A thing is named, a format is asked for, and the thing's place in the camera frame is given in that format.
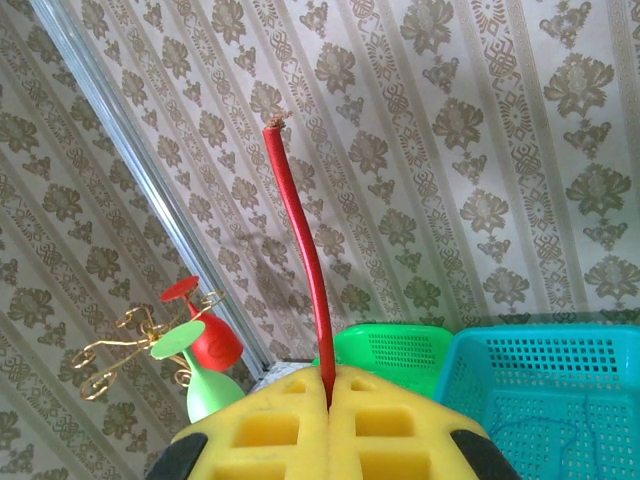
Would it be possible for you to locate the green plastic basket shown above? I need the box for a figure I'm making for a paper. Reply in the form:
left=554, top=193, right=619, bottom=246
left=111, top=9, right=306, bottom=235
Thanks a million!
left=312, top=323, right=454, bottom=401

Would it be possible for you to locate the thin blue cable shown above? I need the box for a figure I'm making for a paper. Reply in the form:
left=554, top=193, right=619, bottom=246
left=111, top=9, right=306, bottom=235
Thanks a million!
left=488, top=392, right=601, bottom=474

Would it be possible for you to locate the aluminium frame post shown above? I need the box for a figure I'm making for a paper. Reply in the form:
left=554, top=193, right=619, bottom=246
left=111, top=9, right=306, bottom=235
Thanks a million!
left=27, top=0, right=274, bottom=379

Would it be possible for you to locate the green plastic goblet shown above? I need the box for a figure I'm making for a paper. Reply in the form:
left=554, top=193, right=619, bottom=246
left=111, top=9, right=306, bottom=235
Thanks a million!
left=149, top=319, right=246, bottom=426

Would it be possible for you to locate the blue plastic basket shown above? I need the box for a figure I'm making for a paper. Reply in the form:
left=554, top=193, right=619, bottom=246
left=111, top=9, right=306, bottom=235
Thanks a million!
left=433, top=323, right=640, bottom=480

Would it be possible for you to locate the thin red cable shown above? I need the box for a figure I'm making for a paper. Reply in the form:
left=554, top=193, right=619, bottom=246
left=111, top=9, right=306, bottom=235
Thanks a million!
left=262, top=110, right=337, bottom=409

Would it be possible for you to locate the gold wire glass rack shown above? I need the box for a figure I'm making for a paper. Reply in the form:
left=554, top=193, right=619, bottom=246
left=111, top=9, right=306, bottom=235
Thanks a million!
left=71, top=289, right=226, bottom=401

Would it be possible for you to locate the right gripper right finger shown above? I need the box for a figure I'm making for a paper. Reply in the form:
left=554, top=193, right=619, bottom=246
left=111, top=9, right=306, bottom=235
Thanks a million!
left=329, top=368, right=521, bottom=480

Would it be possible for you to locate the red plastic goblet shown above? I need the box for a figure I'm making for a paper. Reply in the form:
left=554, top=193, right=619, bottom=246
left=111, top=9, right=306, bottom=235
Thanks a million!
left=159, top=275, right=245, bottom=374

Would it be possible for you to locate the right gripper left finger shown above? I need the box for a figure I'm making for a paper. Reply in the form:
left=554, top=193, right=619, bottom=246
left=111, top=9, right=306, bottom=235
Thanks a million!
left=144, top=367, right=331, bottom=480

